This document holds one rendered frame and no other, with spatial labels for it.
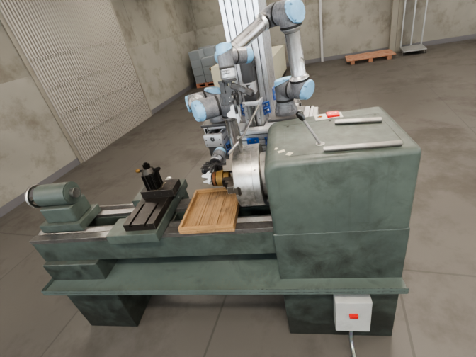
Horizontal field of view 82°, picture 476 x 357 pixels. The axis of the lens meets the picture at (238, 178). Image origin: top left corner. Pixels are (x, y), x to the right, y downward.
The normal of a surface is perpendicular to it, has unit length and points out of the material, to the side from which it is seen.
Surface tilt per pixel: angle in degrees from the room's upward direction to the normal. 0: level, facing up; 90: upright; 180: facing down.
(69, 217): 90
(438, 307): 0
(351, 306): 90
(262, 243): 90
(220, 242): 90
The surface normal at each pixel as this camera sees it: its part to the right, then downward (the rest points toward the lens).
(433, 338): -0.19, -0.84
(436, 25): -0.28, 0.55
